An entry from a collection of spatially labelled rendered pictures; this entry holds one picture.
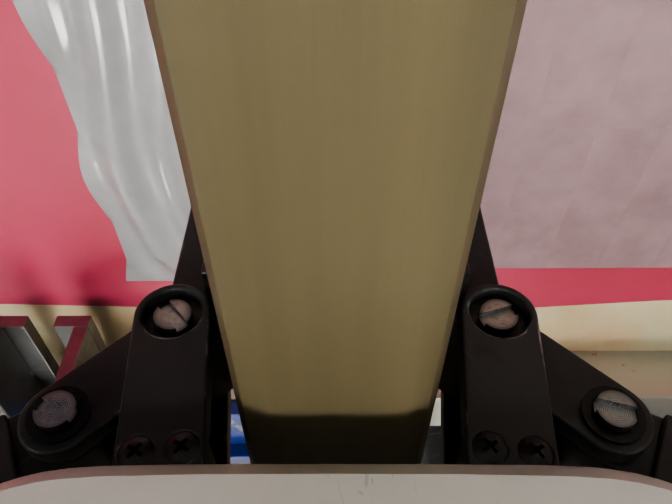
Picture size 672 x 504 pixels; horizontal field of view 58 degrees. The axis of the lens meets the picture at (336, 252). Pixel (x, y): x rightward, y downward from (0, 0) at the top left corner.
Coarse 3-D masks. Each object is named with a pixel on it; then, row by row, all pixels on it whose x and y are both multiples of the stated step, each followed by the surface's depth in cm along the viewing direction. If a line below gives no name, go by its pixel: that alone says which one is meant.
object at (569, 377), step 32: (480, 224) 12; (480, 256) 11; (448, 352) 10; (544, 352) 10; (448, 384) 11; (576, 384) 9; (608, 384) 9; (576, 416) 9; (608, 416) 9; (640, 416) 9; (608, 448) 9; (640, 448) 9
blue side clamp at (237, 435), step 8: (232, 408) 37; (232, 416) 37; (232, 424) 38; (240, 424) 38; (232, 432) 39; (240, 432) 39; (232, 440) 40; (240, 440) 40; (232, 448) 40; (240, 448) 40; (232, 456) 39; (240, 456) 39; (248, 456) 39
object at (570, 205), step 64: (0, 0) 23; (576, 0) 23; (640, 0) 23; (0, 64) 25; (576, 64) 25; (640, 64) 25; (0, 128) 27; (64, 128) 27; (512, 128) 27; (576, 128) 27; (640, 128) 27; (0, 192) 30; (64, 192) 30; (512, 192) 30; (576, 192) 30; (640, 192) 30; (0, 256) 33; (64, 256) 33; (512, 256) 33; (576, 256) 33; (640, 256) 34
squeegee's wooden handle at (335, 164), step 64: (192, 0) 4; (256, 0) 4; (320, 0) 4; (384, 0) 4; (448, 0) 4; (512, 0) 4; (192, 64) 5; (256, 64) 4; (320, 64) 4; (384, 64) 4; (448, 64) 4; (512, 64) 5; (192, 128) 5; (256, 128) 5; (320, 128) 5; (384, 128) 5; (448, 128) 5; (192, 192) 6; (256, 192) 5; (320, 192) 5; (384, 192) 5; (448, 192) 5; (256, 256) 6; (320, 256) 6; (384, 256) 6; (448, 256) 6; (256, 320) 7; (320, 320) 7; (384, 320) 7; (448, 320) 7; (256, 384) 8; (320, 384) 8; (384, 384) 8; (256, 448) 9; (320, 448) 9; (384, 448) 9
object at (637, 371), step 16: (576, 352) 40; (592, 352) 40; (608, 352) 40; (624, 352) 40; (640, 352) 40; (656, 352) 40; (608, 368) 39; (624, 368) 39; (640, 368) 39; (656, 368) 39; (624, 384) 39; (640, 384) 39; (656, 384) 39; (656, 400) 38; (432, 416) 40
